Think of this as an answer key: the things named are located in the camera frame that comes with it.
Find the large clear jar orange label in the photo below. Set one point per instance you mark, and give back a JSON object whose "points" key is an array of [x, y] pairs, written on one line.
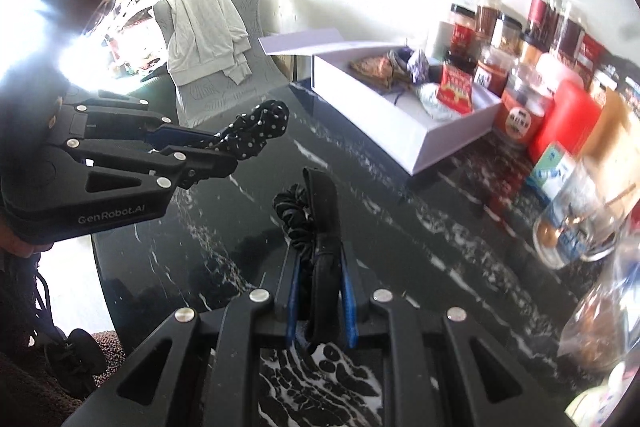
{"points": [[522, 117]]}

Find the person's left hand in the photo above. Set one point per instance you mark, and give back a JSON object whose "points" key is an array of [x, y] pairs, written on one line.
{"points": [[25, 247]]}

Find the kraft paper pouch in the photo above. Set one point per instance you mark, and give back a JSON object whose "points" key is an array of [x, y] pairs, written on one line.
{"points": [[617, 132]]}

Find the white gift box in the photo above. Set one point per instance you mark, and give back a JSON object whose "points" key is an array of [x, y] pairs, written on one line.
{"points": [[380, 127]]}

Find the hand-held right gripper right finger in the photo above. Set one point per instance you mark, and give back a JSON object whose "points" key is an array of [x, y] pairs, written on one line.
{"points": [[350, 307]]}

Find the golden powder jar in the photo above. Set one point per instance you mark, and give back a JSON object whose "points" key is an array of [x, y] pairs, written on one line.
{"points": [[531, 49]]}

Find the red snack packet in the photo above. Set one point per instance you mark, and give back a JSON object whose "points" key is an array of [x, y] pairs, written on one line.
{"points": [[455, 89]]}

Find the black printed pouch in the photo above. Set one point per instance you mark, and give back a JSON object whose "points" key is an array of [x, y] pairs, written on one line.
{"points": [[612, 79]]}

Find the blue white medicine box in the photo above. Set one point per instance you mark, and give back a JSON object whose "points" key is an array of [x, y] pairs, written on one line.
{"points": [[550, 169]]}

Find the pink jar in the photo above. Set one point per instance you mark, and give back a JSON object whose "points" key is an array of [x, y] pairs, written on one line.
{"points": [[557, 69]]}

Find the silver patterned sachet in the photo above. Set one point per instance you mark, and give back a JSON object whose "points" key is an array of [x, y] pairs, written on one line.
{"points": [[419, 63]]}

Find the clear plastic bag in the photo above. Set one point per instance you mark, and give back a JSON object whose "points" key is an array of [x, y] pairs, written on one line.
{"points": [[607, 312]]}

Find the tall jar dark label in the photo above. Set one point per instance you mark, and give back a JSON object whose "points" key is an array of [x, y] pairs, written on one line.
{"points": [[570, 29]]}

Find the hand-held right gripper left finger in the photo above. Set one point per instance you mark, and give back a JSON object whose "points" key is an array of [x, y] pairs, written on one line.
{"points": [[292, 302]]}

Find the red seasoning jar black lid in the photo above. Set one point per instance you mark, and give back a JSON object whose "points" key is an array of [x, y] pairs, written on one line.
{"points": [[462, 29]]}

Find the red carton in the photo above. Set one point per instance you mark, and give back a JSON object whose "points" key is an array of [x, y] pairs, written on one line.
{"points": [[592, 52]]}

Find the grey garment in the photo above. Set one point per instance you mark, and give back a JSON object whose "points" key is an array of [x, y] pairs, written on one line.
{"points": [[205, 32]]}

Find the glass mug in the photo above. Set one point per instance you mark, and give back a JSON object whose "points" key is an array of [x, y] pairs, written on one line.
{"points": [[575, 217]]}

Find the black-lid jar pale slices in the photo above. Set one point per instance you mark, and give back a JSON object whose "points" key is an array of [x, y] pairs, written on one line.
{"points": [[507, 34]]}

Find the tall jar red label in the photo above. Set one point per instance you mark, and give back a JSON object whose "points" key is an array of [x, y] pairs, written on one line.
{"points": [[542, 12]]}

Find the clear jar brown label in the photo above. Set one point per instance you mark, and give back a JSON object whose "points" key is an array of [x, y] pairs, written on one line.
{"points": [[488, 17]]}

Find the black polka dot scrunchie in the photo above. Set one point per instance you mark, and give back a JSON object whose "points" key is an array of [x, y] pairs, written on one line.
{"points": [[255, 127]]}

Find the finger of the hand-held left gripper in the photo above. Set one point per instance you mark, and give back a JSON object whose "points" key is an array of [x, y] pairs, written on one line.
{"points": [[200, 164], [180, 134]]}

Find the brown fleece clothing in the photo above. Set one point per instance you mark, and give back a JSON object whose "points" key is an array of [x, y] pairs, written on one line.
{"points": [[30, 397]]}

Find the red powder jar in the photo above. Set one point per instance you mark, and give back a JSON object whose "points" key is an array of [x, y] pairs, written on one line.
{"points": [[492, 72]]}

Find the red plastic canister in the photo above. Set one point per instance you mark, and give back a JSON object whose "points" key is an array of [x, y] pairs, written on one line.
{"points": [[570, 117]]}

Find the black cup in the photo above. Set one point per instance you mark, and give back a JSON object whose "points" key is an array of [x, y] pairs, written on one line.
{"points": [[460, 61]]}

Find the grey leaf-pattern chair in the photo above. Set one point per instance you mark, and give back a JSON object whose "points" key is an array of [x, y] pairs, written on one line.
{"points": [[220, 102]]}

